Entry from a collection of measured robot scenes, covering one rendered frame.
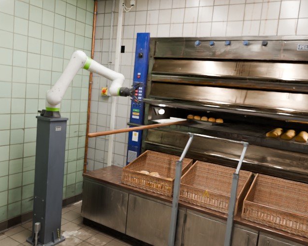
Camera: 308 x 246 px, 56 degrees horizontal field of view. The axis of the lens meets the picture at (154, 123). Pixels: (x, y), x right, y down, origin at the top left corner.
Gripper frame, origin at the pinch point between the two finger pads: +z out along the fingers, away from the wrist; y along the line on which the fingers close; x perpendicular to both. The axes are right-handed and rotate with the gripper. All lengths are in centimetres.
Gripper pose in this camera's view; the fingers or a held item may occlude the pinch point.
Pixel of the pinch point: (145, 93)
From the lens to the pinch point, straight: 261.9
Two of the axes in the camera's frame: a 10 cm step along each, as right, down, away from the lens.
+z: 8.7, 1.3, -4.8
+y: -0.9, 9.9, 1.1
